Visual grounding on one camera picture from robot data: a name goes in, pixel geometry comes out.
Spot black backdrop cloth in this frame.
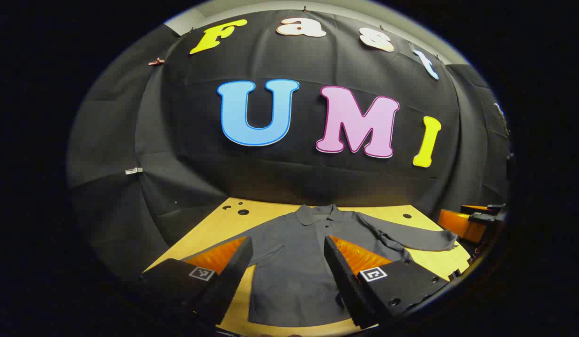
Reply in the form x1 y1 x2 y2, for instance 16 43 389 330
67 9 510 281

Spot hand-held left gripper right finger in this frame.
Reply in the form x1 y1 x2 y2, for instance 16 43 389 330
323 234 452 330

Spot grey polo shirt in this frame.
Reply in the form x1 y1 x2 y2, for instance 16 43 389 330
182 204 459 328

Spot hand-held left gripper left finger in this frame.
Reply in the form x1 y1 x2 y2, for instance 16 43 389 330
140 235 253 326

